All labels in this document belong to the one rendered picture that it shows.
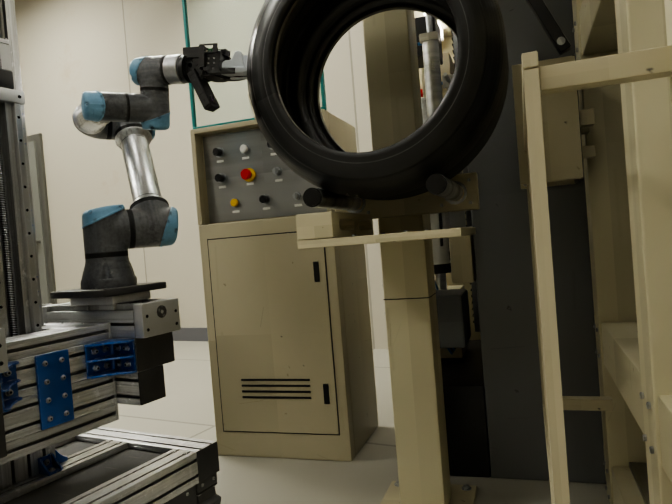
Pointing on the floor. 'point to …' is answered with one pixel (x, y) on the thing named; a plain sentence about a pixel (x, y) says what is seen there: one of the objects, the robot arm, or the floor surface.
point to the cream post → (408, 272)
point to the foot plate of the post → (450, 498)
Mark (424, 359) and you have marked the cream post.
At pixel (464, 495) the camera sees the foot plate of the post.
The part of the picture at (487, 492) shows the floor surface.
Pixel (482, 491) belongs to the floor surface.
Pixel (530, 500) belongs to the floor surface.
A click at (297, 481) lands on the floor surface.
